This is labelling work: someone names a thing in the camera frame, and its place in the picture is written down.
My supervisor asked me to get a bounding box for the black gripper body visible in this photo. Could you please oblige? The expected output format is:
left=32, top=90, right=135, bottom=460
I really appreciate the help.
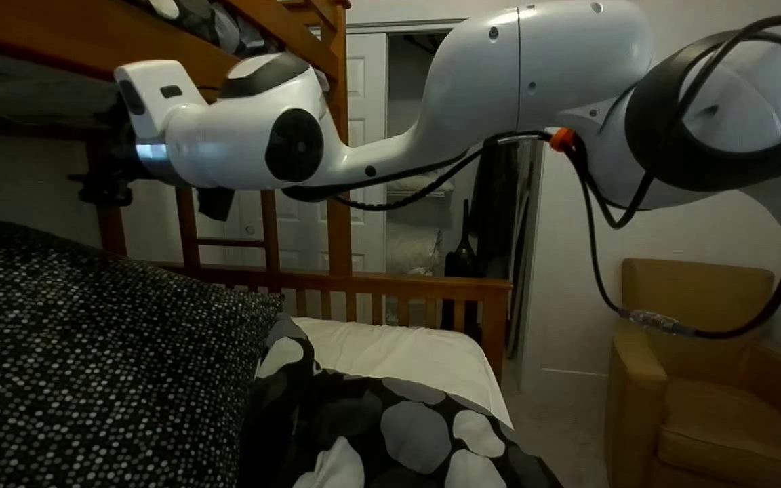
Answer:
left=71, top=97, right=149, bottom=207

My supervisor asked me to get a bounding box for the black speckled pillow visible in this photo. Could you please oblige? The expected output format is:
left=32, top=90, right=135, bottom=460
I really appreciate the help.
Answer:
left=0, top=222, right=280, bottom=488

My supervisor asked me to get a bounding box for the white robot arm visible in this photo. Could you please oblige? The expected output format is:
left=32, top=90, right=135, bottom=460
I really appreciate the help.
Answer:
left=81, top=0, right=781, bottom=226

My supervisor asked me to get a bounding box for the white pillow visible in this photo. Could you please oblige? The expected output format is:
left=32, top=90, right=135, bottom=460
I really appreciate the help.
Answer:
left=296, top=318, right=511, bottom=422

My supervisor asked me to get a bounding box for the white door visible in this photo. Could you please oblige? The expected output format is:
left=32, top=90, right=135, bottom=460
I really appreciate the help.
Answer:
left=207, top=35, right=389, bottom=272

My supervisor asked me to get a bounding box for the black grey dotted duvet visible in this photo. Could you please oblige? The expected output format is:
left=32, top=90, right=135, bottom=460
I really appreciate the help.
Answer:
left=235, top=321, right=565, bottom=488

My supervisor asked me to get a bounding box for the mustard yellow armchair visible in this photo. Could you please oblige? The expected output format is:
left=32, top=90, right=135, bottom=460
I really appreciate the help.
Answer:
left=606, top=257, right=781, bottom=488

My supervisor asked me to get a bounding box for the wooden bunk bed frame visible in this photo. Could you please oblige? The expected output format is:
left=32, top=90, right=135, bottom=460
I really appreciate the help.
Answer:
left=0, top=0, right=516, bottom=383

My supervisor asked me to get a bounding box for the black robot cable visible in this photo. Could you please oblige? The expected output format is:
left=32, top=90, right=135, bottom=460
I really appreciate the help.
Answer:
left=280, top=10, right=781, bottom=341

